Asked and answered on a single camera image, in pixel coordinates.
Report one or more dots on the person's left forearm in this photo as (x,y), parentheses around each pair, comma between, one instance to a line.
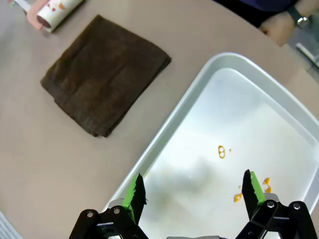
(311,7)

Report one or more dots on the black wrist watch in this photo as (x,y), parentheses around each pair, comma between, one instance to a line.
(302,21)

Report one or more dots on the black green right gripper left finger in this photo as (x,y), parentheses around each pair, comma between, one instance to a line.
(135,196)

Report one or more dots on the dark brown cloth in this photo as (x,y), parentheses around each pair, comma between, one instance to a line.
(104,74)

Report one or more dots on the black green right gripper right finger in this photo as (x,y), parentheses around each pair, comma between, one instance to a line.
(251,194)

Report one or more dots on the silver metal tray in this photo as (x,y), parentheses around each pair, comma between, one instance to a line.
(224,112)

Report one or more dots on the person's left hand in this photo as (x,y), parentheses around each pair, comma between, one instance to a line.
(276,30)

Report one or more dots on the person in purple jacket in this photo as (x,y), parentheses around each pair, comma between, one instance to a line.
(249,7)

